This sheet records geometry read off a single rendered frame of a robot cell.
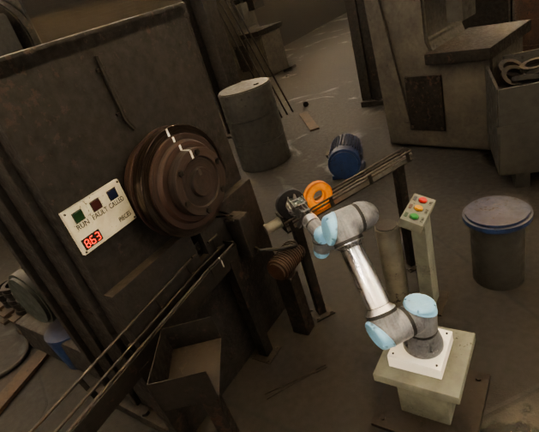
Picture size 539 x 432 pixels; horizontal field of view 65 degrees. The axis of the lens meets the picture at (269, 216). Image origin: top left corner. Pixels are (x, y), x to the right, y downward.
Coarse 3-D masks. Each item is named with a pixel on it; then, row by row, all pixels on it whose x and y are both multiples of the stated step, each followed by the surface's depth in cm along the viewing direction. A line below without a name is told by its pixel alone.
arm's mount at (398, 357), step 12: (444, 336) 167; (396, 348) 168; (444, 348) 163; (396, 360) 165; (408, 360) 162; (420, 360) 161; (432, 360) 159; (444, 360) 159; (420, 372) 161; (432, 372) 158
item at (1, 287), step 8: (8, 280) 319; (0, 288) 331; (8, 288) 307; (0, 296) 322; (8, 296) 307; (0, 304) 339; (8, 304) 327; (16, 304) 310; (0, 312) 328; (8, 312) 324; (16, 312) 314; (24, 312) 314; (0, 320) 343; (8, 320) 339; (16, 320) 312
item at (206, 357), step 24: (168, 336) 163; (192, 336) 164; (216, 336) 164; (168, 360) 159; (192, 360) 159; (216, 360) 156; (168, 384) 139; (192, 384) 139; (216, 384) 147; (168, 408) 144; (216, 408) 163
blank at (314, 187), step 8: (312, 184) 215; (320, 184) 216; (328, 184) 218; (304, 192) 217; (312, 192) 216; (328, 192) 219; (312, 200) 217; (320, 200) 221; (328, 200) 221; (320, 208) 221
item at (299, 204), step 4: (296, 200) 203; (300, 200) 202; (292, 204) 201; (296, 204) 201; (300, 204) 200; (304, 204) 200; (292, 208) 205; (296, 208) 201; (300, 208) 201; (304, 208) 197; (308, 208) 197; (292, 212) 206; (296, 212) 202; (300, 212) 200; (304, 212) 196; (308, 212) 197; (296, 216) 204; (300, 216) 203; (304, 216) 197
